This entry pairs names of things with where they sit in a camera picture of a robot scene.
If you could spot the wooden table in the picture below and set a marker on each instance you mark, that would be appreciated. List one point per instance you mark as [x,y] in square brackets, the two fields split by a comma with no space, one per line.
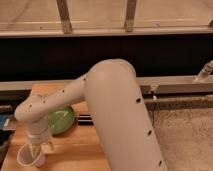
[78,149]

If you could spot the green plate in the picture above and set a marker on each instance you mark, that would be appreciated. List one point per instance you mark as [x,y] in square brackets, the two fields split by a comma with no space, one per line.
[61,120]

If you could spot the metal window post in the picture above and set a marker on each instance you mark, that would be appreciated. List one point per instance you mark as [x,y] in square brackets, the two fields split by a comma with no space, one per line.
[130,15]
[64,16]

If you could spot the left metal window post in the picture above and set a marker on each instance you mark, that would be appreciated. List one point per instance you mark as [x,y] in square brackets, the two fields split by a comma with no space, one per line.
[64,16]

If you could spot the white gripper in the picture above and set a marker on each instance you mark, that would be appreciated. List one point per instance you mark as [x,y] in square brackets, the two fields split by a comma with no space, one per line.
[38,133]

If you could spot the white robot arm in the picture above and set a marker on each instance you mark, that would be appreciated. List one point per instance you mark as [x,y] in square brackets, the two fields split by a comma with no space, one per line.
[113,96]

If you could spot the black rectangular box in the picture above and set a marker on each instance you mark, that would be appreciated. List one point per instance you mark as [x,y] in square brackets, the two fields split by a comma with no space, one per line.
[84,120]

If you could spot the right metal window post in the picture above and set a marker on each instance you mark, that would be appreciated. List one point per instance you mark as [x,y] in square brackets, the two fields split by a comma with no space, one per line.
[130,15]

